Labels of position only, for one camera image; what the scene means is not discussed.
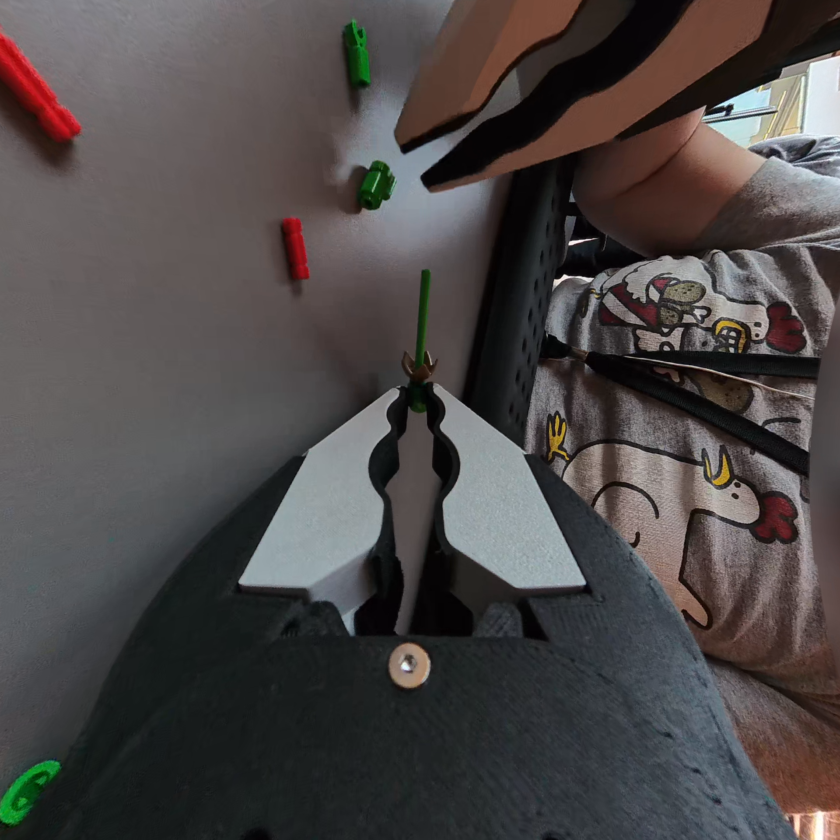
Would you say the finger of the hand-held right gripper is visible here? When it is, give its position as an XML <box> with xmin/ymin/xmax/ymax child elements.
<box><xmin>394</xmin><ymin>0</ymin><xmax>690</xmax><ymax>156</ymax></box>
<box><xmin>420</xmin><ymin>0</ymin><xmax>777</xmax><ymax>193</ymax></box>

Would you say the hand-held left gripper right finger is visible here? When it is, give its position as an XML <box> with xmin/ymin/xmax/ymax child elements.
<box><xmin>425</xmin><ymin>385</ymin><xmax>587</xmax><ymax>636</ymax></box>

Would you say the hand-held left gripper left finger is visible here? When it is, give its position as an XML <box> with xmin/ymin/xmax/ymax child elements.
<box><xmin>239</xmin><ymin>386</ymin><xmax>404</xmax><ymax>636</ymax></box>

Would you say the chunky green lego piece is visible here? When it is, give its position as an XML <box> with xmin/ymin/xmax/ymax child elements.
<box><xmin>357</xmin><ymin>161</ymin><xmax>396</xmax><ymax>212</ymax></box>

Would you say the green lego stem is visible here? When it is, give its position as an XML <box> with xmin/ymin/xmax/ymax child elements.
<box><xmin>402</xmin><ymin>268</ymin><xmax>439</xmax><ymax>414</ymax></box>

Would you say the person's right forearm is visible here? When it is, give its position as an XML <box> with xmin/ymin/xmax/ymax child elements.
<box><xmin>570</xmin><ymin>120</ymin><xmax>765</xmax><ymax>258</ymax></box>

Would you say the green lego clip piece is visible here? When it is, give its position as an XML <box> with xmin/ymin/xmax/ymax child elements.
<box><xmin>343</xmin><ymin>20</ymin><xmax>372</xmax><ymax>89</ymax></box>

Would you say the short red lego pin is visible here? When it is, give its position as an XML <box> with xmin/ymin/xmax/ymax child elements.
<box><xmin>282</xmin><ymin>218</ymin><xmax>310</xmax><ymax>282</ymax></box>

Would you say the curved green lego piece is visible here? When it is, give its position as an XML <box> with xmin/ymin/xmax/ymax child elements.
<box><xmin>0</xmin><ymin>759</ymin><xmax>63</xmax><ymax>829</ymax></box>

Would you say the long red lego axle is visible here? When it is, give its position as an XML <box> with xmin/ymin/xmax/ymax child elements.
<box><xmin>0</xmin><ymin>29</ymin><xmax>82</xmax><ymax>143</ymax></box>

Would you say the grey printed t-shirt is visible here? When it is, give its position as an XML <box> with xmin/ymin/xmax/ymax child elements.
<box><xmin>525</xmin><ymin>134</ymin><xmax>840</xmax><ymax>815</ymax></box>

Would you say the black perforated chair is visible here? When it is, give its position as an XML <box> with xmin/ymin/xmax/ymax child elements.
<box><xmin>462</xmin><ymin>154</ymin><xmax>578</xmax><ymax>460</ymax></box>

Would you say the black harness strap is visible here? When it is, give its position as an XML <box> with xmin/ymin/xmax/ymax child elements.
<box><xmin>545</xmin><ymin>335</ymin><xmax>821</xmax><ymax>475</ymax></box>

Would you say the thin white cable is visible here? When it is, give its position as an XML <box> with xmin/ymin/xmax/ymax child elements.
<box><xmin>567</xmin><ymin>348</ymin><xmax>815</xmax><ymax>398</ymax></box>

